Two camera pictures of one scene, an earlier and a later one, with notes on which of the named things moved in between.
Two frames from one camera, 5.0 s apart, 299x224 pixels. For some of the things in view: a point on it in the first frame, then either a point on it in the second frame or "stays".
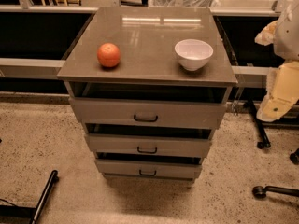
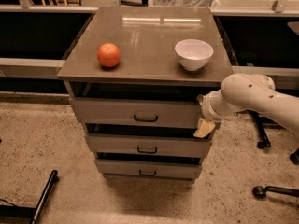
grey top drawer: (206, 114) stays
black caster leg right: (260, 191) stays
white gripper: (289, 36) to (206, 108)
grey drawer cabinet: (148, 119) stays
